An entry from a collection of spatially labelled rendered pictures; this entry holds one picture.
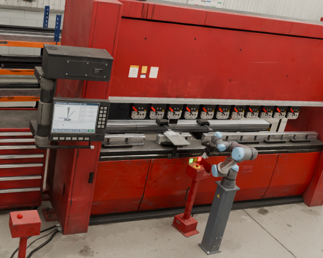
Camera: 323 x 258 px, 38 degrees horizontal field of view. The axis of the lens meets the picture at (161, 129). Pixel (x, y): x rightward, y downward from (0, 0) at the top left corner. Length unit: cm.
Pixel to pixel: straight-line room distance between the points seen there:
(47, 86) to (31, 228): 107
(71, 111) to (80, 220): 144
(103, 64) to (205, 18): 133
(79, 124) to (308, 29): 278
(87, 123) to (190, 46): 139
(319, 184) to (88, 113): 354
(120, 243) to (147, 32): 208
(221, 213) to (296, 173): 169
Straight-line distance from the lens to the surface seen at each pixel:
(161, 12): 431
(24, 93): 606
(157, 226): 514
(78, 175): 443
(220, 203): 462
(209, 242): 487
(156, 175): 490
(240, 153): 407
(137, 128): 497
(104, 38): 396
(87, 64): 358
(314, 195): 637
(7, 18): 838
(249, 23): 483
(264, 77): 520
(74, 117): 370
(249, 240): 535
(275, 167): 578
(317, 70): 567
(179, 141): 473
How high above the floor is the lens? 291
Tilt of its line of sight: 23 degrees down
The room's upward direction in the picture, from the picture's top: 12 degrees clockwise
